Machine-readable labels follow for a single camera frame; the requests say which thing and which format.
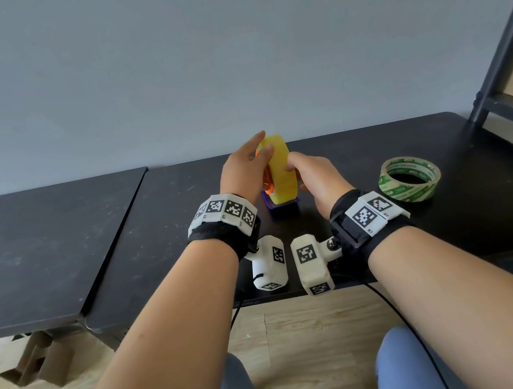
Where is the person's left hand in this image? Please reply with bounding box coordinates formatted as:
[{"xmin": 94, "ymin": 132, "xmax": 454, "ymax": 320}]
[{"xmin": 212, "ymin": 129, "xmax": 282, "ymax": 212}]

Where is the person's right hand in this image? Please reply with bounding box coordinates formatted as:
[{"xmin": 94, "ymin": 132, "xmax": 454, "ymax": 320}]
[{"xmin": 284, "ymin": 143, "xmax": 360, "ymax": 224}]

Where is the orange and blue tape dispenser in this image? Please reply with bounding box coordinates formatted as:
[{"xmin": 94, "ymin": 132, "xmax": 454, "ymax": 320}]
[{"xmin": 254, "ymin": 144, "xmax": 303, "ymax": 223}]

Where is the yellow tape roll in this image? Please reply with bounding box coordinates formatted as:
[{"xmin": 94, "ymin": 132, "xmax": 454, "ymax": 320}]
[{"xmin": 257, "ymin": 132, "xmax": 301, "ymax": 208}]

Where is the green printed tape roll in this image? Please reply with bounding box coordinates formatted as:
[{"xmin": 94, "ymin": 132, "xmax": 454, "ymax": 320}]
[{"xmin": 375, "ymin": 151, "xmax": 445, "ymax": 208}]

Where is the person's left forearm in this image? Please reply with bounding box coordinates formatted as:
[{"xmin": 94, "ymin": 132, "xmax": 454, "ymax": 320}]
[{"xmin": 33, "ymin": 235, "xmax": 257, "ymax": 389}]

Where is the person's right forearm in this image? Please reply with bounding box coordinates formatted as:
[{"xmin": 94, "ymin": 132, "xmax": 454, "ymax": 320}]
[{"xmin": 364, "ymin": 211, "xmax": 513, "ymax": 389}]

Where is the person's right leg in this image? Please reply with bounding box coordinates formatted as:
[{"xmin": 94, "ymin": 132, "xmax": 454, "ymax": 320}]
[{"xmin": 368, "ymin": 318, "xmax": 473, "ymax": 389}]

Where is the left wristband with markers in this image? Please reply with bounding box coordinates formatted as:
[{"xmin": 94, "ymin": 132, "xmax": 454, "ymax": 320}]
[{"xmin": 182, "ymin": 188, "xmax": 266, "ymax": 268}]

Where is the wristband with markers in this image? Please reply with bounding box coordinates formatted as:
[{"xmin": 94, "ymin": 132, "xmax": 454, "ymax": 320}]
[
  {"xmin": 182, "ymin": 188, "xmax": 266, "ymax": 268},
  {"xmin": 325, "ymin": 182, "xmax": 417, "ymax": 267}
]

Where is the right wristband with markers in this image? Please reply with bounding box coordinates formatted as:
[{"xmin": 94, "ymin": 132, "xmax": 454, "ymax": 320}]
[{"xmin": 325, "ymin": 182, "xmax": 417, "ymax": 267}]

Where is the brown cardboard piece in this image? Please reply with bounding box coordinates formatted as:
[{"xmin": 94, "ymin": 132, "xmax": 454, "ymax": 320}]
[{"xmin": 0, "ymin": 326, "xmax": 82, "ymax": 389}]

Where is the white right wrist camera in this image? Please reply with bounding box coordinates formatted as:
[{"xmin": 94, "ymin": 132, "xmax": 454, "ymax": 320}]
[{"xmin": 289, "ymin": 229, "xmax": 349, "ymax": 299}]

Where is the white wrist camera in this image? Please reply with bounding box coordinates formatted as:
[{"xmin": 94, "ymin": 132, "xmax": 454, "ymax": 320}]
[
  {"xmin": 243, "ymin": 233, "xmax": 291, "ymax": 294},
  {"xmin": 289, "ymin": 229, "xmax": 349, "ymax": 299}
]

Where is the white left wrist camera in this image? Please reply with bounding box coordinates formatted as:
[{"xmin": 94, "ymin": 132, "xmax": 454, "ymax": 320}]
[{"xmin": 243, "ymin": 233, "xmax": 291, "ymax": 294}]

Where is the black left camera cable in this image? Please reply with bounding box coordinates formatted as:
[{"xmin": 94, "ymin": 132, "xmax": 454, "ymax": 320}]
[{"xmin": 223, "ymin": 272, "xmax": 272, "ymax": 332}]

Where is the black metal shelf frame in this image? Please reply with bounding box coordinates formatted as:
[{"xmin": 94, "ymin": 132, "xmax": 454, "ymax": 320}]
[{"xmin": 450, "ymin": 0, "xmax": 513, "ymax": 181}]

